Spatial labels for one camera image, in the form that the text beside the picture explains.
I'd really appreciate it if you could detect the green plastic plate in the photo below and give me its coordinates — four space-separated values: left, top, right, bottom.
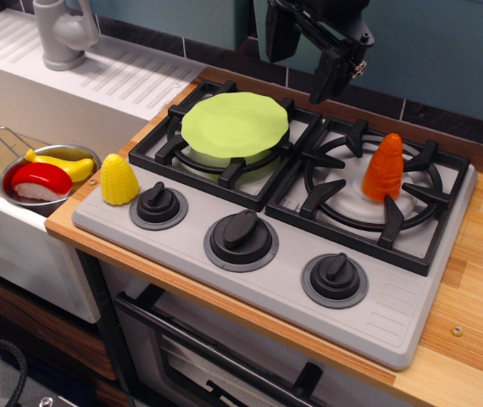
180 92 289 159

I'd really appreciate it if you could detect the white toy sink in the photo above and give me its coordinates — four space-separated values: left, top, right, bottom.
0 9 203 323

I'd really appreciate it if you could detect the toy oven door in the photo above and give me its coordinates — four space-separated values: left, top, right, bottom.
114 285 405 406

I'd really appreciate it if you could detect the black right burner grate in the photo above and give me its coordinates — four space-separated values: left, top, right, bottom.
266 119 476 276

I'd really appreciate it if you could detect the black burner grate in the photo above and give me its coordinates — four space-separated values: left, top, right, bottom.
129 80 322 211
266 119 476 276

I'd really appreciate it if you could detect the orange toy carrot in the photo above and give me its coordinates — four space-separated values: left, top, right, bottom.
361 133 404 203

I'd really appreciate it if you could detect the black left stove knob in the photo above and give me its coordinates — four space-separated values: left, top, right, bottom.
130 181 189 231

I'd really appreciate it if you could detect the red and white toy sushi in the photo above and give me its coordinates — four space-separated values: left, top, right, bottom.
10 163 73 202

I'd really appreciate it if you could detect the yellow toy corn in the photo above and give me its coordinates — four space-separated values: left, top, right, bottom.
100 153 140 205

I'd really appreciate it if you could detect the small metal pot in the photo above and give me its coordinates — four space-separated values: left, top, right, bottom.
0 126 101 216

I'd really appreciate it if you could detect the black stove knob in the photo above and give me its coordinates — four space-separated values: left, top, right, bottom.
130 181 189 231
203 209 279 273
301 253 369 309

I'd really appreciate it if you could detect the grey toy stove top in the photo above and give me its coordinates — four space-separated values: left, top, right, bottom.
72 81 477 370

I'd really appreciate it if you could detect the black left burner grate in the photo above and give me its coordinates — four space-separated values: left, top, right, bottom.
129 80 322 211

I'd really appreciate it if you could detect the grey toy faucet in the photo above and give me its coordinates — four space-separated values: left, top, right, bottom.
33 0 99 71

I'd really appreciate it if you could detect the yellow toy banana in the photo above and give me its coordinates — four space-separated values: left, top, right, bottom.
25 149 95 183

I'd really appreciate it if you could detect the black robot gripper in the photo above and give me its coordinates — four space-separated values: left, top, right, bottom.
265 1 375 104

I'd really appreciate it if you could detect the black right stove knob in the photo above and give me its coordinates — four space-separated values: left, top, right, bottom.
301 253 369 309

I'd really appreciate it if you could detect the black middle stove knob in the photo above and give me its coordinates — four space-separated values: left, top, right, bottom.
203 209 279 273

